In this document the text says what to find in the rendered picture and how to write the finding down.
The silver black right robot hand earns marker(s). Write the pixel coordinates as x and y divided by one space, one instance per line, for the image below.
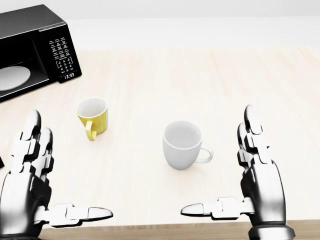
265 195

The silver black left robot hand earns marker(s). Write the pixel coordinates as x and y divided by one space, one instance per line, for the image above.
22 190

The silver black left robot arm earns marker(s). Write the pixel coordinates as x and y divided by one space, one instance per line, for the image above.
17 235

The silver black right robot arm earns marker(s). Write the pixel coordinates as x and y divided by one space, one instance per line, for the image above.
272 232

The black microwave oven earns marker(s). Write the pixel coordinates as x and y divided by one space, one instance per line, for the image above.
30 27

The white mug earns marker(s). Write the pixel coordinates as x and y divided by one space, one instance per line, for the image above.
178 155

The yellow mug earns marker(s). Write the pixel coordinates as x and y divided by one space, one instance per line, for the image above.
98 122

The white round turntable plate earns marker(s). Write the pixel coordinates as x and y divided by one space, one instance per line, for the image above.
13 77

